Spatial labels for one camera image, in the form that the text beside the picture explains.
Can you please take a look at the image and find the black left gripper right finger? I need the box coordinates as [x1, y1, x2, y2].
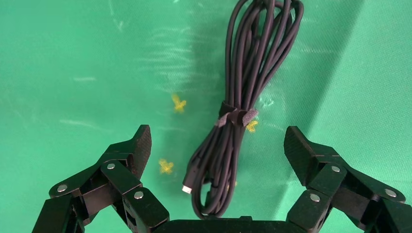
[283, 125, 412, 233]

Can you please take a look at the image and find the green table mat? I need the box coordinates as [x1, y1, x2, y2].
[0, 0, 412, 233]

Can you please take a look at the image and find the black data cable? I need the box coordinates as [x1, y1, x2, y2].
[182, 0, 305, 220]

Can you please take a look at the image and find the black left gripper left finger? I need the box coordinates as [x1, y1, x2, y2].
[32, 124, 170, 233]

